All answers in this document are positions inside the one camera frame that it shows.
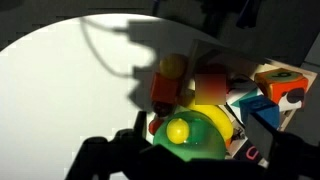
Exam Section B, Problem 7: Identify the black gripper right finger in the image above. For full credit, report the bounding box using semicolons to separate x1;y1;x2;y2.
245;112;282;162

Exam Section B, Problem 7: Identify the orange cube block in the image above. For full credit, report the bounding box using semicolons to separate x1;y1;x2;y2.
149;72;183;105

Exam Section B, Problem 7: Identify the orange dice cube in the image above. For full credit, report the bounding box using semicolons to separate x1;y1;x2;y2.
253;68;309;113

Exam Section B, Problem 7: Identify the yellow banana toy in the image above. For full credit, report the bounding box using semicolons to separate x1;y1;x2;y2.
186;99;234;143

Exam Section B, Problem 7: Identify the small red toy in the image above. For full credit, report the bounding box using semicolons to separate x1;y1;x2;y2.
148;118;165;136

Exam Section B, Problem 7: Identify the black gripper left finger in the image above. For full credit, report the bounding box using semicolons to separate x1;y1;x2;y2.
133;111;148;138

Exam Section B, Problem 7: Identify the green translucent bowl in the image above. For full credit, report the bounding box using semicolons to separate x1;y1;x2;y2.
152;110;228;163

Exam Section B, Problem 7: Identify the small yellow ball toy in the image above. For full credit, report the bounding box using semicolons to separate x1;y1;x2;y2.
165;118;191;145

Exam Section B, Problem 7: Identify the blue cube block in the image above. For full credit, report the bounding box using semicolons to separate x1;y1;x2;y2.
239;94;281;130

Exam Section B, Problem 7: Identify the wooden tray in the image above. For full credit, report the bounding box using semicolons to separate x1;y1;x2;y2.
186;39;318;168

